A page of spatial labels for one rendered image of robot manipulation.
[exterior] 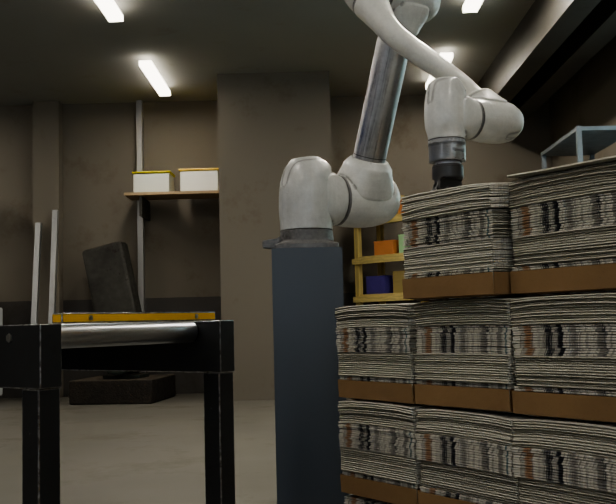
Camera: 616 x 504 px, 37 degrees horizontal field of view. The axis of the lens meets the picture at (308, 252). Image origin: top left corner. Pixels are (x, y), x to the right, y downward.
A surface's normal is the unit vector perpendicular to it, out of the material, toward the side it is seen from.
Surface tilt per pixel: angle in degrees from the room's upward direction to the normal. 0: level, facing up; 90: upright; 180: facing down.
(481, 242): 90
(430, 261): 90
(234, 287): 90
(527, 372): 90
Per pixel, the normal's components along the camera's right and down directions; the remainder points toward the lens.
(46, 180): 0.00, -0.07
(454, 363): -0.83, -0.02
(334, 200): 0.59, -0.04
